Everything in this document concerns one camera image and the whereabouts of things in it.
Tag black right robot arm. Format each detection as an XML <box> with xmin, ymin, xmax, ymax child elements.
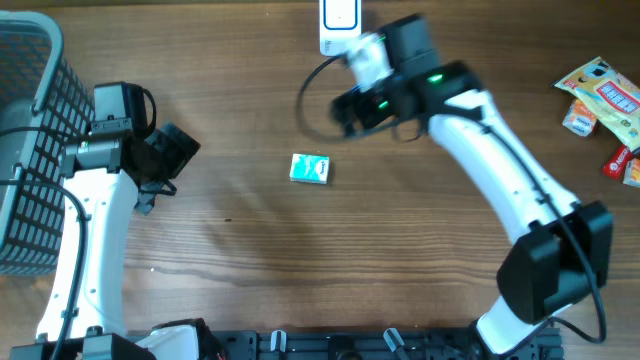
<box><xmin>333</xmin><ymin>15</ymin><xmax>613</xmax><ymax>358</ymax></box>

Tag small teal box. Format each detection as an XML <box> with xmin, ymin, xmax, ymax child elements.
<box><xmin>289</xmin><ymin>154</ymin><xmax>330</xmax><ymax>184</ymax></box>

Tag white barcode scanner box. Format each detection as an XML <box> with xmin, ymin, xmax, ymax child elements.
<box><xmin>318</xmin><ymin>0</ymin><xmax>362</xmax><ymax>57</ymax></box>

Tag grey plastic shopping basket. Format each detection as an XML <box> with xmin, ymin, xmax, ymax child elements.
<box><xmin>1</xmin><ymin>11</ymin><xmax>94</xmax><ymax>276</ymax></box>

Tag small orange box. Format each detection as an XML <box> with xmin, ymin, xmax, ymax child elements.
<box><xmin>623</xmin><ymin>158</ymin><xmax>640</xmax><ymax>188</ymax></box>
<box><xmin>562</xmin><ymin>99</ymin><xmax>598</xmax><ymax>137</ymax></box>

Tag blue yellow snack bag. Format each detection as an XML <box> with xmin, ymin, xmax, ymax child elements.
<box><xmin>553</xmin><ymin>56</ymin><xmax>639</xmax><ymax>155</ymax></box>

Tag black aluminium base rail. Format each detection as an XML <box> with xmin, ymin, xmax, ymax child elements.
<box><xmin>127</xmin><ymin>324</ymin><xmax>565</xmax><ymax>360</ymax></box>

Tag red chocolate wafer bar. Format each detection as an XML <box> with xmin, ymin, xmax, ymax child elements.
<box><xmin>602</xmin><ymin>145</ymin><xmax>633</xmax><ymax>180</ymax></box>

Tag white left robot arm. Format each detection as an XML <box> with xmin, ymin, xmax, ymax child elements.
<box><xmin>10</xmin><ymin>82</ymin><xmax>227</xmax><ymax>360</ymax></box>

